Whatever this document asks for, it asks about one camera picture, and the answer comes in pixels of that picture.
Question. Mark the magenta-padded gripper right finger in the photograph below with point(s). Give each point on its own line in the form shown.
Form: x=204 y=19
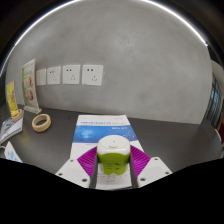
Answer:
x=153 y=171

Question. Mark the white power strip blue sockets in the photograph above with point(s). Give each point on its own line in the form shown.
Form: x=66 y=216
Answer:
x=12 y=154

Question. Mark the large menu sign acrylic stand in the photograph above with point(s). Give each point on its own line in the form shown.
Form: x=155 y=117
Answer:
x=29 y=86

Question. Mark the white ceiling light strip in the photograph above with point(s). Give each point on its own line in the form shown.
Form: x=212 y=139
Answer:
x=33 y=21

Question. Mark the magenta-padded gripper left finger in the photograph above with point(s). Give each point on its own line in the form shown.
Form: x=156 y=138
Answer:
x=75 y=171

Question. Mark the white wall switch plate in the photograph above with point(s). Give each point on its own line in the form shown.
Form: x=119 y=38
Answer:
x=41 y=77

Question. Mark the green and white charger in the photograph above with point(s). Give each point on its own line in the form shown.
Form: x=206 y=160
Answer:
x=113 y=156

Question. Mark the grey booklet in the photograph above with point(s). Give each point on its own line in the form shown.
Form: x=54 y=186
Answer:
x=10 y=130

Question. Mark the white and blue book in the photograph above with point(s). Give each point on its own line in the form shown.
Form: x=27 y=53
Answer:
x=100 y=128

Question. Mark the black-framed glass partition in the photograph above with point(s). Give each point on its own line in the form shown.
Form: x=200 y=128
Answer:
x=215 y=100

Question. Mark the small green sign card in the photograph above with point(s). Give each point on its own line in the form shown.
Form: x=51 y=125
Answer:
x=11 y=98

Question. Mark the beige tape roll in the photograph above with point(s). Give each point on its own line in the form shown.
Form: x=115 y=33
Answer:
x=34 y=124
x=17 y=117

